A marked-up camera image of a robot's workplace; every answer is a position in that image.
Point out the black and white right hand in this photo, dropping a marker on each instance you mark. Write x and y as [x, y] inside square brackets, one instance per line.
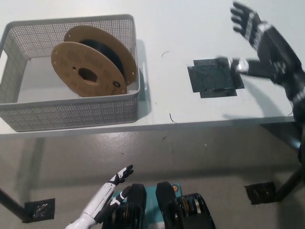
[274, 52]

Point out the white and black left hand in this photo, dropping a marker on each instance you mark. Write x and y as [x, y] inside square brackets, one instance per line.
[100, 200]

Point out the brown cardboard filament spool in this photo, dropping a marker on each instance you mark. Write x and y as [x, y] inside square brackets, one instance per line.
[71, 66]

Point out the black ribbed left torso block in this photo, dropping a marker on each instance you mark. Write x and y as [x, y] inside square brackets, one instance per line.
[137, 198]

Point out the black ribbed torso block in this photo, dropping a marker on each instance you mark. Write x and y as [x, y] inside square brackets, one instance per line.
[165, 198]
[137, 198]

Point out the black floor tape patch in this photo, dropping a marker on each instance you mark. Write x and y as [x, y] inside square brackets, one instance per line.
[261, 193]
[39, 211]

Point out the black ribbed right torso block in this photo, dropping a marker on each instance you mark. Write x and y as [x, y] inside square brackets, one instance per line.
[165, 198]

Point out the black tape patch on table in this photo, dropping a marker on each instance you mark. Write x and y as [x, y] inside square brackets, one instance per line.
[214, 83]

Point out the black table leg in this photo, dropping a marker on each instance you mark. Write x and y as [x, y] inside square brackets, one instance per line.
[12, 202]
[293, 182]

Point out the grey perforated plastic basket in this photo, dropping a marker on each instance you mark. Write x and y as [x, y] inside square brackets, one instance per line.
[71, 114]

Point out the black table frame bar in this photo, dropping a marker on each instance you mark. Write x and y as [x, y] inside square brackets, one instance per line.
[278, 134]

